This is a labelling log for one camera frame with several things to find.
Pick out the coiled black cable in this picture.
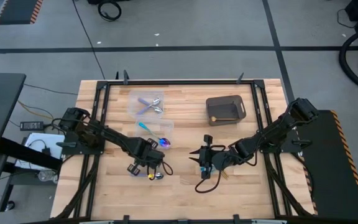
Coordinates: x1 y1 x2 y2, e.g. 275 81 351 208
97 1 122 22

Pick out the thin black cable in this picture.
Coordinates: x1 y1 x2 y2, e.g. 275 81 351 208
23 82 79 96

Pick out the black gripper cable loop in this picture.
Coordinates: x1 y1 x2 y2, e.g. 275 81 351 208
194 170 223 194

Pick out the black aluminium table frame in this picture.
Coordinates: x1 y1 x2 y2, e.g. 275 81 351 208
54 70 315 224

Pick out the small black hazard-striped mat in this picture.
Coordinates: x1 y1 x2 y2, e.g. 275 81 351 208
0 0 44 26

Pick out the black support beam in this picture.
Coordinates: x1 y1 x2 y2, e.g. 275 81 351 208
0 136 63 171

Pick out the clear plastic bottle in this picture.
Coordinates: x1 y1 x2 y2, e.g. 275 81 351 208
37 170 58 184

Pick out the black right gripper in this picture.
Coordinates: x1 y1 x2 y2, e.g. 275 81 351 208
188 134 231 180

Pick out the grey plastic bin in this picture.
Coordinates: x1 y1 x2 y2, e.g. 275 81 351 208
206 95 247 127

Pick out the black cable yellow tag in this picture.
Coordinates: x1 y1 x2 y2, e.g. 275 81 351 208
146 160 174 182

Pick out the thick black hose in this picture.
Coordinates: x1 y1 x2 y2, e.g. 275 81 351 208
338 24 358 97

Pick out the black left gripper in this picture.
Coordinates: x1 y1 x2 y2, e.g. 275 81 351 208
127 138 166 177

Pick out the long black floor cable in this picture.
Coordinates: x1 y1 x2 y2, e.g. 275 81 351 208
70 0 106 80

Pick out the black power adapter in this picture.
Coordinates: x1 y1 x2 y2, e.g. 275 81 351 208
19 121 45 132

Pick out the large black hazard-striped mat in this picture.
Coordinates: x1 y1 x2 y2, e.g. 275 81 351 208
290 109 358 221

